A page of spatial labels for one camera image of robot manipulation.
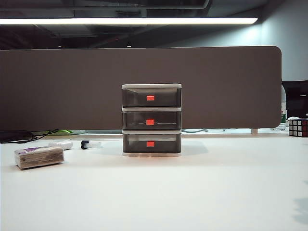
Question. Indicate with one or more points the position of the white partition foot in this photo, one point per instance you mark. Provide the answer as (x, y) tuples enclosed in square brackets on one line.
[(254, 131)]

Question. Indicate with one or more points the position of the smoky drawer with plain front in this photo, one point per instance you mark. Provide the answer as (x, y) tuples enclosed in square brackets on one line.
[(139, 97)]

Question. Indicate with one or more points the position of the white earbud case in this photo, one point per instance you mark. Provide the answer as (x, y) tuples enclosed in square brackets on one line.
[(60, 145)]

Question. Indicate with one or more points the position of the black monitor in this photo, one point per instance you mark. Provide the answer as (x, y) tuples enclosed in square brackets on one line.
[(296, 98)]

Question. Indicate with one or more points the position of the small ceiling spotlight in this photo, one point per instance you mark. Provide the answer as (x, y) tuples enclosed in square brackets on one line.
[(129, 45)]

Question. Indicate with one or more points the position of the smoky drawer with wavy line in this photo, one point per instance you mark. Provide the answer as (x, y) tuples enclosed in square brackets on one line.
[(137, 120)]

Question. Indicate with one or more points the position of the small black clip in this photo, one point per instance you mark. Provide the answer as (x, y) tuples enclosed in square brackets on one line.
[(84, 145)]

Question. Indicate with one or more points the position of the brown desk partition panel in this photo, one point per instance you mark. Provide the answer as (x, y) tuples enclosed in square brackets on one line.
[(72, 91)]

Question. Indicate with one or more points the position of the smoky drawer above cabinet base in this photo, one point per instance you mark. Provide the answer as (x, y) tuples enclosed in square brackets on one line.
[(137, 144)]

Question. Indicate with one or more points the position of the long ceiling light strip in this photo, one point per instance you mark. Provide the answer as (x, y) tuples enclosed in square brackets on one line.
[(120, 21)]

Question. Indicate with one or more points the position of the napkin pack with purple print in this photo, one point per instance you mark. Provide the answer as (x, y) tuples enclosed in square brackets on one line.
[(38, 157)]

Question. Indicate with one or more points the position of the rubik's cube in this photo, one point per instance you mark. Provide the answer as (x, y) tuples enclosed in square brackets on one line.
[(298, 127)]

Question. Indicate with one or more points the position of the white three-drawer cabinet frame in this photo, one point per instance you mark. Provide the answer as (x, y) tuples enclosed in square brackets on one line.
[(151, 85)]

